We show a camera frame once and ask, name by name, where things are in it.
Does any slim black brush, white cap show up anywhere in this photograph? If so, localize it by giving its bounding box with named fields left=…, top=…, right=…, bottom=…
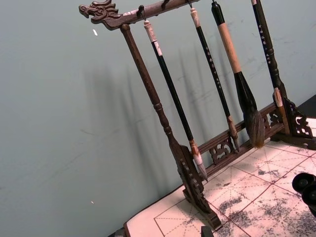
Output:
left=143, top=20, right=209, bottom=183

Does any dark olive brush, white print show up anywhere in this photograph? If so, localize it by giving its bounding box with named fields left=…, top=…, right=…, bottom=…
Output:
left=250, top=0, right=285, bottom=126

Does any thin black brush, white print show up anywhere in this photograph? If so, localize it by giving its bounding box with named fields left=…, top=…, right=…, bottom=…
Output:
left=190, top=7, right=241, bottom=153

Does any carved dark wooden brush rack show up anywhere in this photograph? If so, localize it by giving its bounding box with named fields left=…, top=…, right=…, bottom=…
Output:
left=79, top=0, right=316, bottom=232

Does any white red-grid calligraphy mat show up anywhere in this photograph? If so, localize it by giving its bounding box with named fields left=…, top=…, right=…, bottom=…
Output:
left=122, top=138, right=316, bottom=237

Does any large tan-handled brush, bushy tuft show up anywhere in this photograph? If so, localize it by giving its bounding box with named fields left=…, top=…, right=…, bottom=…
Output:
left=210, top=0, right=266, bottom=149

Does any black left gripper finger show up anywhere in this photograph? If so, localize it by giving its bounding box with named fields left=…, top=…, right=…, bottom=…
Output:
left=200, top=226, right=214, bottom=237

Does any black table cloth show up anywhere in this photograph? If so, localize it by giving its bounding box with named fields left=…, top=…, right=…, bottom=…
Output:
left=294, top=94, right=316, bottom=119

